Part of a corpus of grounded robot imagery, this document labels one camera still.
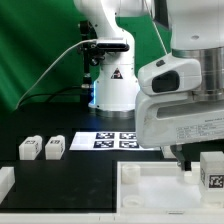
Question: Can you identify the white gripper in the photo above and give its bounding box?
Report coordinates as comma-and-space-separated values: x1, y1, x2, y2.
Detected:
135, 91, 224, 171

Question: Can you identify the white square tabletop panel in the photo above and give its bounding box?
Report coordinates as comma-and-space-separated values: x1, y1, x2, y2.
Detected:
117, 161, 224, 215

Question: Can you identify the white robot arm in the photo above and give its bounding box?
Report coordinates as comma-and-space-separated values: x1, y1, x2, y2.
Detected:
74, 0, 224, 152

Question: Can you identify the white sheet with AprilTags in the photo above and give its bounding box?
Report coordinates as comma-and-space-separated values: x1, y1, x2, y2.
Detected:
70, 131, 160, 151

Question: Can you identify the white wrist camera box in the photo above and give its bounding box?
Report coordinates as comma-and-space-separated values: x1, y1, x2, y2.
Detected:
138, 54, 202, 96

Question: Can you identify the black cable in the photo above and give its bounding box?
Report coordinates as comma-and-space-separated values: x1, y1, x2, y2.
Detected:
18, 85, 93, 108

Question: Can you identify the white cable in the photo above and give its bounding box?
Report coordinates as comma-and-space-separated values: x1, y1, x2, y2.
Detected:
14, 39, 98, 111

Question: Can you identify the white L-shaped obstacle wall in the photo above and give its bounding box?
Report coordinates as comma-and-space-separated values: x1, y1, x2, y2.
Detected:
0, 166, 224, 224

